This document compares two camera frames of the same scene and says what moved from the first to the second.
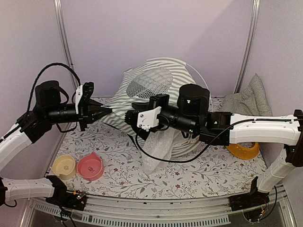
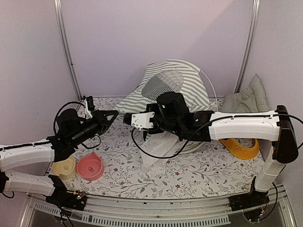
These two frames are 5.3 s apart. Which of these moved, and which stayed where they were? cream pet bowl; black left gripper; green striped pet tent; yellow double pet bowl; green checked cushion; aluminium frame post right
Moved: green striped pet tent; black left gripper
Stayed: green checked cushion; aluminium frame post right; yellow double pet bowl; cream pet bowl
